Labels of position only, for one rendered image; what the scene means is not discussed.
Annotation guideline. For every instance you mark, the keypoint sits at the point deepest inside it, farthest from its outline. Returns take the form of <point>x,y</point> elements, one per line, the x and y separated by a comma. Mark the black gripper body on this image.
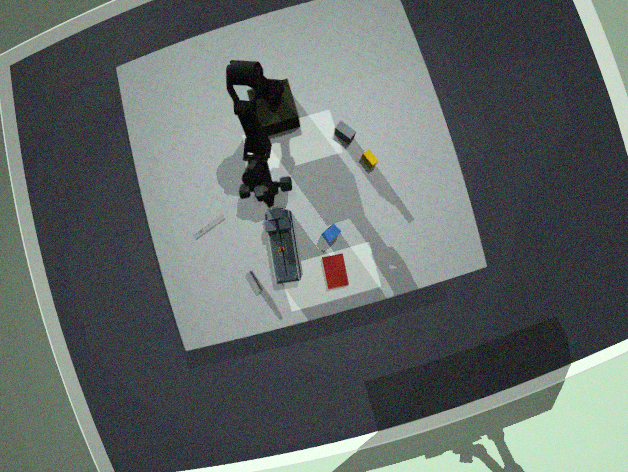
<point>284,183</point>

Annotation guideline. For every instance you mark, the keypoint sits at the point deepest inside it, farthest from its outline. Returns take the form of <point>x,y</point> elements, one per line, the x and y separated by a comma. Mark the red block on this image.
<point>335,271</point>

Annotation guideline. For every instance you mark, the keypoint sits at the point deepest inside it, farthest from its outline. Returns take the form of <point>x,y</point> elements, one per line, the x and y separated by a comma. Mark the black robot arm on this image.
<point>256,142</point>

